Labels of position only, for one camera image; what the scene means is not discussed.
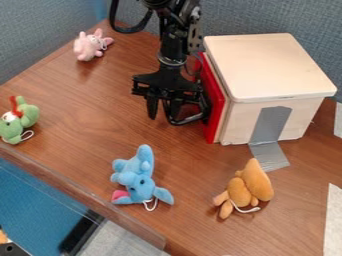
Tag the pink plush animal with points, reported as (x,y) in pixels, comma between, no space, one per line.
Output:
(90,44)

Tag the red drawer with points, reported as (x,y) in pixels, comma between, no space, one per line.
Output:
(212,96)

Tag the cabinet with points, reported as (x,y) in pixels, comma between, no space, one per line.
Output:
(271,86)

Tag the green plush animal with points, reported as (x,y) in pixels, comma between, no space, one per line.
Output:
(18,120)

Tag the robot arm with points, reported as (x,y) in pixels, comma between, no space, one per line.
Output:
(174,30)

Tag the orange plush animal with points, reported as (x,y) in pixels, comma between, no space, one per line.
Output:
(247,187)

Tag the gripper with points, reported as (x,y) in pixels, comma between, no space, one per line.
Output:
(166,83)

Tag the blue plush animal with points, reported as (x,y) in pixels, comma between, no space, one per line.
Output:
(138,178)

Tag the grey tape strip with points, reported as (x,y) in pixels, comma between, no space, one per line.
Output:
(270,136)

